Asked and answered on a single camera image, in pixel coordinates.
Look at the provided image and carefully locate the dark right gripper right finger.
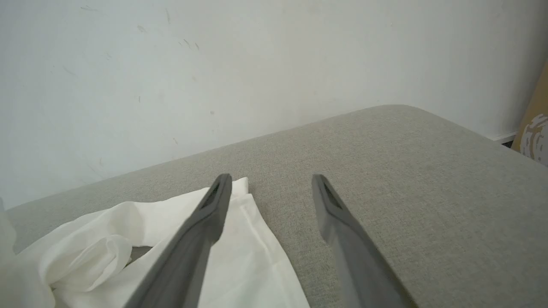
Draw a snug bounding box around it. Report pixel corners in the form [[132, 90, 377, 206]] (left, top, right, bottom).
[[311, 174, 418, 308]]

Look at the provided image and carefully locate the brown cardboard box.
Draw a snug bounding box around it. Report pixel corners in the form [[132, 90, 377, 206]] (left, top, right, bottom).
[[511, 60, 548, 167]]

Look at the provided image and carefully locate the white T-shirt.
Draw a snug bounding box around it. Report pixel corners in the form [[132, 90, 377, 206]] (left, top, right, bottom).
[[0, 177, 311, 308]]

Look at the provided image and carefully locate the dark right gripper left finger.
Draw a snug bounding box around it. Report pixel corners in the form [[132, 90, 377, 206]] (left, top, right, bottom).
[[124, 173, 233, 308]]

